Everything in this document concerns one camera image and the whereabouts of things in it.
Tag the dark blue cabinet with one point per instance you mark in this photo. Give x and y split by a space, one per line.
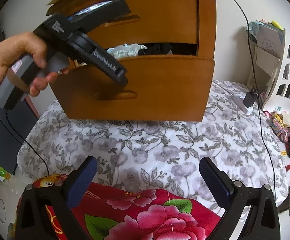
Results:
22 119

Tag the black lace garment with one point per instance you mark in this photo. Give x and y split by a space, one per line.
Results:
155 49

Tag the white cutout magazine rack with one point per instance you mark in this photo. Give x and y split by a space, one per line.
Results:
271 65

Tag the white power strip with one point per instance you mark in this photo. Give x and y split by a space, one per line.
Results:
238 100

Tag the pale green lace garment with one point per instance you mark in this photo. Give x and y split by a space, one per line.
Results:
126 50

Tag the person's left hand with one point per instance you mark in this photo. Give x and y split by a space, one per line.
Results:
14 47

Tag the colourful trinket pile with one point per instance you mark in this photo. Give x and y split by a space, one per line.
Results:
287 137

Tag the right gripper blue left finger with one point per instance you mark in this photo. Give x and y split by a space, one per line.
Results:
79 180

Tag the wooden nightstand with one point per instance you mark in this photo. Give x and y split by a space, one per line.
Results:
206 21

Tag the black power adapter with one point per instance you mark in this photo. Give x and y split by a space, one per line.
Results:
250 98

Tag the wooden drawer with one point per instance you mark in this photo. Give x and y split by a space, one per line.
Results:
160 87
153 21

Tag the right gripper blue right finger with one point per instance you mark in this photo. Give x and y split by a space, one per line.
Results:
217 181

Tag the floral grey white quilt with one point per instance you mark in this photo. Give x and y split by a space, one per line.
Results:
139 155

